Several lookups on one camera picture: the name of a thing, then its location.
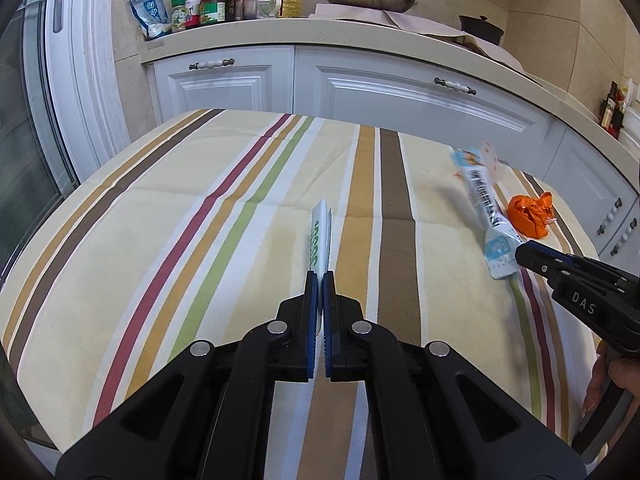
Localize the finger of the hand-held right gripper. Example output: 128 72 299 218
524 241 640 286
515 246 576 286

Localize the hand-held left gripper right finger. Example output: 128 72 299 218
322 270 588 480

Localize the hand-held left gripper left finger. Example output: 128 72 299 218
55 270 321 480

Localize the long white blue wrapper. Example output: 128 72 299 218
450 142 526 281

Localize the green white wrapper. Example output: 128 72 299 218
309 199 333 273

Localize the person's right hand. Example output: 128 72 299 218
582 344 640 417

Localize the crumpled orange plastic bag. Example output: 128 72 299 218
507 192 556 238

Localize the white lidded bowl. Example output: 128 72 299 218
620 110 640 143

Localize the dark oil bottle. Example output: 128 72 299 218
600 81 620 128

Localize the striped tablecloth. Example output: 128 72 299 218
0 107 601 461

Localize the black cooking pot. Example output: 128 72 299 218
459 15 503 45

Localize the blue white pouch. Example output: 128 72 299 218
129 0 171 41

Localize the white cabinet handle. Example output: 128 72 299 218
598 199 623 236
188 58 235 72
434 77 477 96
611 227 638 258

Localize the white sliding door frame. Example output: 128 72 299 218
0 0 131 196

